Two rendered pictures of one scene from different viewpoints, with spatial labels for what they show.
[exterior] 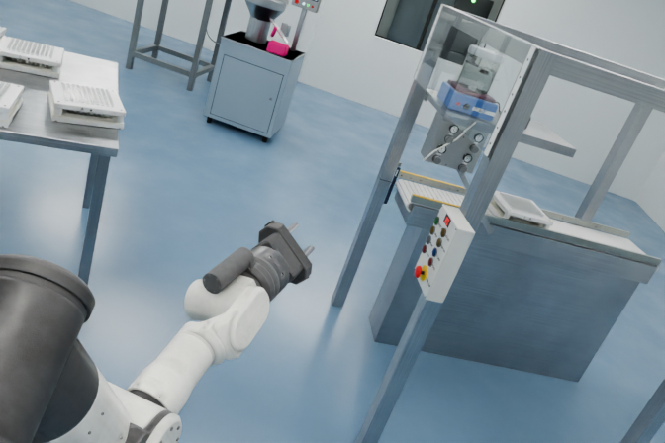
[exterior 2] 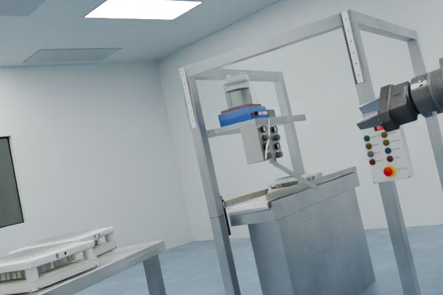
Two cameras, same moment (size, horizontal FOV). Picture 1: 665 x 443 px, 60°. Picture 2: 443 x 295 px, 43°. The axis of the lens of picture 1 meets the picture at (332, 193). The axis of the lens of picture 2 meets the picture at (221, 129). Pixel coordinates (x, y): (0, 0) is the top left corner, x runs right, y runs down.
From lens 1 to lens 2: 1.99 m
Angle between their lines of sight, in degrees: 50
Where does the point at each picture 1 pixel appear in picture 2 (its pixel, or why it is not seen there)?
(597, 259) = (341, 183)
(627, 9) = (101, 118)
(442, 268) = (405, 150)
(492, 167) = (369, 85)
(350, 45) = not seen: outside the picture
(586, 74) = (363, 18)
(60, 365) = not seen: outside the picture
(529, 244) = (320, 193)
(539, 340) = (352, 264)
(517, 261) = (318, 213)
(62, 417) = not seen: outside the picture
